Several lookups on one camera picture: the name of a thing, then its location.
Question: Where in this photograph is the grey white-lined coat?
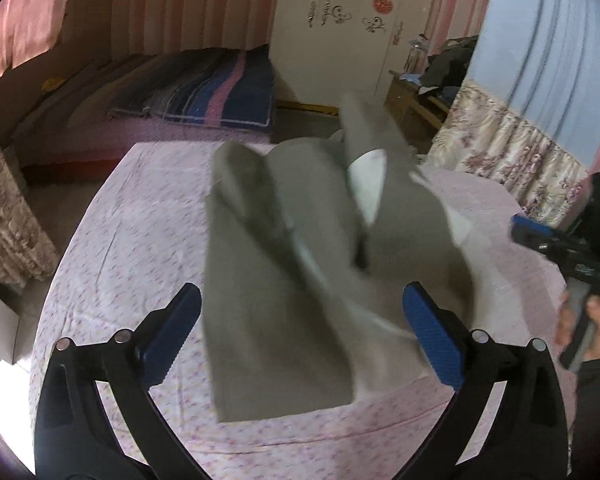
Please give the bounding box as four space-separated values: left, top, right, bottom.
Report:
202 93 476 422

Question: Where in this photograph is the dark sleeved right forearm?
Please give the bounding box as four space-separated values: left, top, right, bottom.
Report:
568 359 600 479

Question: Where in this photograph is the pile of dark clothes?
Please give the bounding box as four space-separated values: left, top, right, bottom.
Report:
418 35 479 94

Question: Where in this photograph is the person's right hand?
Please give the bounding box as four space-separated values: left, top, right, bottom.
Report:
555 292 600 362

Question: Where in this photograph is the blue floral curtain right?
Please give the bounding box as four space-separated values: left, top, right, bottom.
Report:
425 0 600 226

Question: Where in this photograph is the floral curtain left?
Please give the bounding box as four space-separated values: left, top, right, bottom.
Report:
0 147 58 287

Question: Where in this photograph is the floral pink bed sheet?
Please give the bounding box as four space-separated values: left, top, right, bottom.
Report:
29 142 564 479

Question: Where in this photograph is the wooden desk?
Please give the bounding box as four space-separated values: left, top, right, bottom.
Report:
385 72 450 156

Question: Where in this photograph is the low bed purple cover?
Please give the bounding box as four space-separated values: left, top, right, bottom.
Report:
0 48 272 168

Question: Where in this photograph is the white wardrobe with decals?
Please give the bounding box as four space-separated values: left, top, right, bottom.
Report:
270 0 432 110

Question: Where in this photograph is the small yellow object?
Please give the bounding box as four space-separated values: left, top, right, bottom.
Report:
41 77 66 94

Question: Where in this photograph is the striped blue pink quilt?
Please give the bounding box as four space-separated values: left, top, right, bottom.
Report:
108 44 274 132

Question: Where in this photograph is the pink window curtain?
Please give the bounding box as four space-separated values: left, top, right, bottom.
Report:
0 0 68 78

